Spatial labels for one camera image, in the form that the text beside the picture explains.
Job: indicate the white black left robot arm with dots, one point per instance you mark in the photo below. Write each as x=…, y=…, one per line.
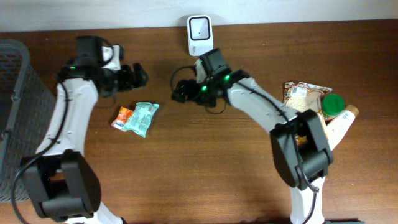
x=60, y=183

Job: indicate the white barcode scanner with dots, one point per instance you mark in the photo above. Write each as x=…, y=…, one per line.
x=200, y=35

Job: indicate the green lid spice jar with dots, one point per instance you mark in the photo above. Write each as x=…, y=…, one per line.
x=332, y=105

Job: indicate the teal tissue packet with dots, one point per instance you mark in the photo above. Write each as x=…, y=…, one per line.
x=141, y=118

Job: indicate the brown breadcrumb bag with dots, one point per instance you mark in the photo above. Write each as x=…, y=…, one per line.
x=303, y=96

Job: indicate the white cream tube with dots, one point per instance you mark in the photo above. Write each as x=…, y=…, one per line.
x=339, y=126

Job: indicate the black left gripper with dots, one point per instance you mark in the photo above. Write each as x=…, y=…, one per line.
x=129, y=78

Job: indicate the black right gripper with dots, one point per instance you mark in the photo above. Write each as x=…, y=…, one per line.
x=191, y=91

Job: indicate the grey plastic mesh basket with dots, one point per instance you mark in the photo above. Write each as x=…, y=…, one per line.
x=26, y=109

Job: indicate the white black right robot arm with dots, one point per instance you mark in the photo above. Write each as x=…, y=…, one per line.
x=300, y=148

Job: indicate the small orange white packet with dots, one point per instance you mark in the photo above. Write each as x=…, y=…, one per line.
x=122, y=118

